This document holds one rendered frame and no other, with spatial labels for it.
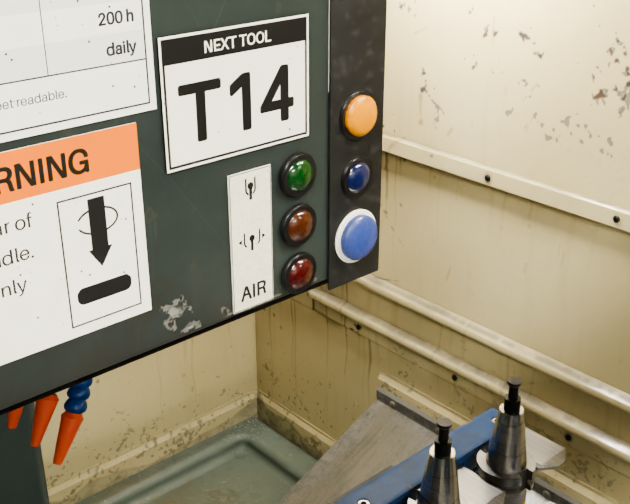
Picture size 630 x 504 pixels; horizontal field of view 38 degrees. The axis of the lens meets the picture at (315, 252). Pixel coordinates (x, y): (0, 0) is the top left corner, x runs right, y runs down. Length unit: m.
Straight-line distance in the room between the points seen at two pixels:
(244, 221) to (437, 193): 1.02
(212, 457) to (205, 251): 1.57
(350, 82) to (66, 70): 0.18
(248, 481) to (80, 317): 1.57
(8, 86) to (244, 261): 0.18
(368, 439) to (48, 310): 1.31
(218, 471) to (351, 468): 0.43
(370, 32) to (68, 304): 0.24
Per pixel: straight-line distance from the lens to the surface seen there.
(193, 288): 0.52
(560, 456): 1.08
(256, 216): 0.53
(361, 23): 0.55
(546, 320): 1.46
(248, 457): 2.10
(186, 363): 1.97
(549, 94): 1.35
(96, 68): 0.45
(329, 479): 1.72
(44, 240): 0.46
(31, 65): 0.44
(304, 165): 0.54
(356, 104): 0.56
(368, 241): 0.59
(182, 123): 0.48
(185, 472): 2.05
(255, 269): 0.54
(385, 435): 1.74
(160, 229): 0.50
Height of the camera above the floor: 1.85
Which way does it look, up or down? 25 degrees down
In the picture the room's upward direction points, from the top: straight up
